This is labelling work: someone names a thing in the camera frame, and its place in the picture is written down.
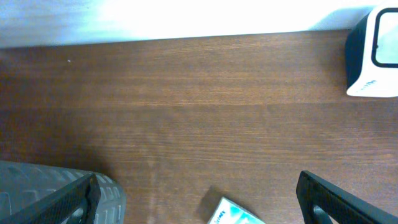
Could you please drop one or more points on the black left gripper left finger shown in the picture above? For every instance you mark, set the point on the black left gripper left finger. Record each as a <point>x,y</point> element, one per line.
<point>76,203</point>

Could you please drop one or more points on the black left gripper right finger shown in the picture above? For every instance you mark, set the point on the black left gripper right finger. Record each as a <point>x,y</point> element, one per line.
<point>322,202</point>

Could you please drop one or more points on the green tissue pack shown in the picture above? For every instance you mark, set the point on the green tissue pack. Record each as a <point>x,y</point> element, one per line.
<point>228,212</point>

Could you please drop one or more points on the white barcode scanner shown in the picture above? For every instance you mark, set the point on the white barcode scanner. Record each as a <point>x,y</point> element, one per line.
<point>371,54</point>

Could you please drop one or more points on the grey plastic mesh basket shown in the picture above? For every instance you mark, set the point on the grey plastic mesh basket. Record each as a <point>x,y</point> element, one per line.
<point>23,184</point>

